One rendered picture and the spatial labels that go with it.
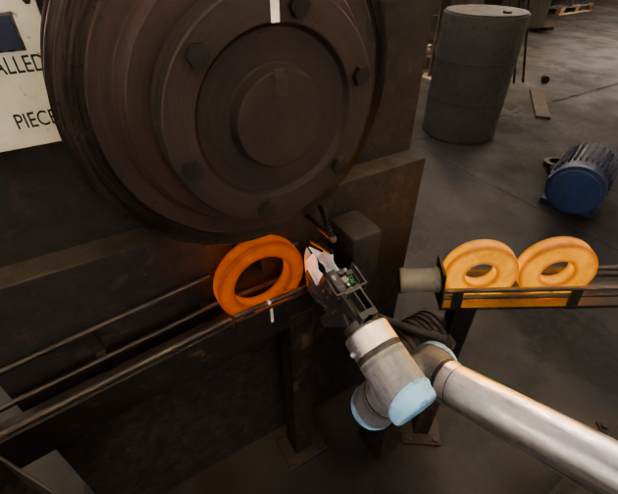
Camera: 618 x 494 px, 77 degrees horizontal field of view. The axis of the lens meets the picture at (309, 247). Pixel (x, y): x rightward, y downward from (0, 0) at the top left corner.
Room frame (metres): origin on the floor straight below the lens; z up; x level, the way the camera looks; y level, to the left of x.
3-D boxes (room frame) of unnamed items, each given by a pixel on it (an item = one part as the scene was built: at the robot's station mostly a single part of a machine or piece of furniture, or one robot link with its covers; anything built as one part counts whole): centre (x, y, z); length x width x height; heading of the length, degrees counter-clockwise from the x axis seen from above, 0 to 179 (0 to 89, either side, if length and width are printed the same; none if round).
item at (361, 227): (0.70, -0.10, 0.68); 0.11 x 0.08 x 0.24; 31
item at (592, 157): (2.08, -1.63, 0.17); 0.57 x 0.31 x 0.34; 141
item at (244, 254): (0.58, 0.10, 0.75); 0.18 x 0.03 x 0.18; 121
